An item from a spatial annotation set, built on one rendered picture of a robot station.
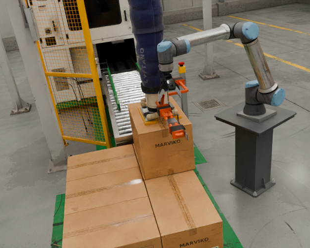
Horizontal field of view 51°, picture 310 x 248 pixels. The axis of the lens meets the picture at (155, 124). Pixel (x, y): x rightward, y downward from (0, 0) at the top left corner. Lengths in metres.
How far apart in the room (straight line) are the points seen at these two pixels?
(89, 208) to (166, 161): 0.65
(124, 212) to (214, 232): 0.60
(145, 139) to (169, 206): 0.50
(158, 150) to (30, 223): 1.51
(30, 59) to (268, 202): 2.66
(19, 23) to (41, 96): 0.75
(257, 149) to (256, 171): 0.23
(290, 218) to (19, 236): 2.34
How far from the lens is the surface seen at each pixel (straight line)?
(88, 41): 3.51
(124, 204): 2.34
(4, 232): 3.37
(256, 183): 3.17
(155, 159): 2.43
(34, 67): 3.56
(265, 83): 2.64
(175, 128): 1.99
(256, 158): 3.00
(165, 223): 2.15
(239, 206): 3.07
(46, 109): 3.69
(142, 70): 2.39
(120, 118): 3.60
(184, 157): 2.49
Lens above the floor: 2.02
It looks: 26 degrees down
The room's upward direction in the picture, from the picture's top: 7 degrees counter-clockwise
